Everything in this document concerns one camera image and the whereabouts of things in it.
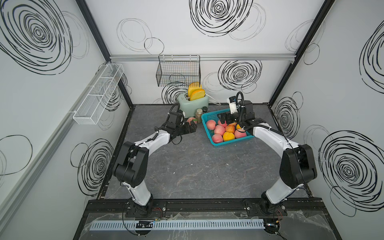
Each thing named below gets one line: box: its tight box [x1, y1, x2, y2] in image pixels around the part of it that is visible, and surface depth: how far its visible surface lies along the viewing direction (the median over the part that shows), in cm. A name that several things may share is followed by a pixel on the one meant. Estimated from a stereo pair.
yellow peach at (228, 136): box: [222, 132, 235, 142], surface depth 96 cm
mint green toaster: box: [177, 92, 209, 118], surface depth 106 cm
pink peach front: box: [214, 125, 226, 136], surface depth 100 cm
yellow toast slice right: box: [190, 89, 206, 101], surface depth 102 cm
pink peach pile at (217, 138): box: [212, 133, 223, 144], surface depth 95 cm
